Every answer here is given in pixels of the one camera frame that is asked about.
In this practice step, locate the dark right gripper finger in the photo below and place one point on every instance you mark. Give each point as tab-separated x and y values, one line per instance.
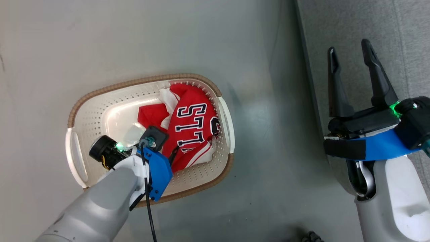
378	77
337	90

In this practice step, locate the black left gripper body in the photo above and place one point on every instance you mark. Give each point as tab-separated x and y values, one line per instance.
105	151

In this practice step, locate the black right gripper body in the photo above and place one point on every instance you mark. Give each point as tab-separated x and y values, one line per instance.
415	121

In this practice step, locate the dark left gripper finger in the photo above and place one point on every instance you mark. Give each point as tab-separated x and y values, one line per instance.
174	154

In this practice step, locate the red white lettered jersey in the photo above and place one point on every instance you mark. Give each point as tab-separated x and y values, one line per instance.
193	124

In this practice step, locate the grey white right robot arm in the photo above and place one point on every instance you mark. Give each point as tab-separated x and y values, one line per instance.
393	201

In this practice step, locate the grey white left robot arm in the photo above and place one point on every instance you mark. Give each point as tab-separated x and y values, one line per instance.
97	205

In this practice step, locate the grey fabric sofa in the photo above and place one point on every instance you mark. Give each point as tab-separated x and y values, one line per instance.
356	27

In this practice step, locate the white laundry basket brown rim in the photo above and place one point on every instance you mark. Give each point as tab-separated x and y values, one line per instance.
100	104

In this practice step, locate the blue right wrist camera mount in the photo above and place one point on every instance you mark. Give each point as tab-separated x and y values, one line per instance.
379	146

